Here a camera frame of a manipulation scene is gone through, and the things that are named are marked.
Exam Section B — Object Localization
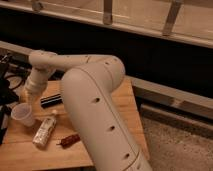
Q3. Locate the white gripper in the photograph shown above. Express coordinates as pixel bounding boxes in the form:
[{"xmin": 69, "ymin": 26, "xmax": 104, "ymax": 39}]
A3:
[{"xmin": 24, "ymin": 86, "xmax": 41, "ymax": 105}]

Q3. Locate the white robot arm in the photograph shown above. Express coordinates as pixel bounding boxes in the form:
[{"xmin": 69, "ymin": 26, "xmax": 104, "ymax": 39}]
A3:
[{"xmin": 25, "ymin": 50, "xmax": 152, "ymax": 171}]

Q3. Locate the black rectangular box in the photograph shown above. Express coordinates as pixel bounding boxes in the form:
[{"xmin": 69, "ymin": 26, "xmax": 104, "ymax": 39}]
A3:
[{"xmin": 40, "ymin": 94, "xmax": 62, "ymax": 108}]

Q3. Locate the black tripod stand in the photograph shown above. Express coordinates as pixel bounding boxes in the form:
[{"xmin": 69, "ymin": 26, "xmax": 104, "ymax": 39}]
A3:
[{"xmin": 0, "ymin": 54, "xmax": 18, "ymax": 145}]

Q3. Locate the white plastic bottle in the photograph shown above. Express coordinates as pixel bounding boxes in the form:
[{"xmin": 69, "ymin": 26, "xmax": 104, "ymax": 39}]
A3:
[{"xmin": 33, "ymin": 110, "xmax": 58, "ymax": 148}]

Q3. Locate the dried red chili pepper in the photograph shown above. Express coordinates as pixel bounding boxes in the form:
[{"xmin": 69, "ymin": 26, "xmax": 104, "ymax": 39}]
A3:
[{"xmin": 59, "ymin": 134, "xmax": 80, "ymax": 148}]

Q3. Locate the black cable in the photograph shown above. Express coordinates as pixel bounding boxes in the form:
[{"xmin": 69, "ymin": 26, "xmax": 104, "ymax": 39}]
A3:
[{"xmin": 4, "ymin": 73, "xmax": 25, "ymax": 91}]

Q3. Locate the metal window frame rail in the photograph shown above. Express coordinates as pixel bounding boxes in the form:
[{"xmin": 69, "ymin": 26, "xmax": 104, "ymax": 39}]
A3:
[{"xmin": 0, "ymin": 0, "xmax": 213, "ymax": 49}]

